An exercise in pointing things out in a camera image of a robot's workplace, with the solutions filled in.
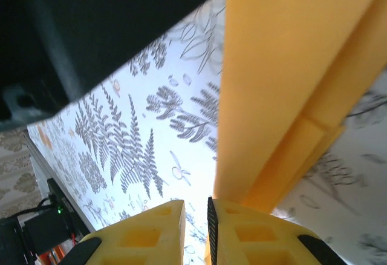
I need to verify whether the floral patterned table cover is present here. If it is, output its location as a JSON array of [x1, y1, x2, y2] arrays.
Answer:
[[27, 0, 387, 265]]

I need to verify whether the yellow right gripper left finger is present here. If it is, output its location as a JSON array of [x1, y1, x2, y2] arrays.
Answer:
[[62, 200, 186, 265]]

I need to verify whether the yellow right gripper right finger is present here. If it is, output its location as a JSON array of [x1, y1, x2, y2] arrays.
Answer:
[[204, 197, 348, 265]]

